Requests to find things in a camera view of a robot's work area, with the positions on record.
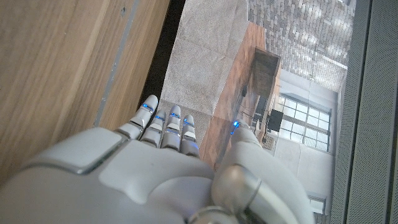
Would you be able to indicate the black backdrop frame pole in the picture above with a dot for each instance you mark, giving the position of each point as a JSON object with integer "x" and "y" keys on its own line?
{"x": 357, "y": 93}

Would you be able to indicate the printed room backdrop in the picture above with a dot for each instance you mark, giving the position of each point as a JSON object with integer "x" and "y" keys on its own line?
{"x": 211, "y": 56}

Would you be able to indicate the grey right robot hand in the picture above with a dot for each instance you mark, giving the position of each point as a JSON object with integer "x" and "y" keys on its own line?
{"x": 124, "y": 180}

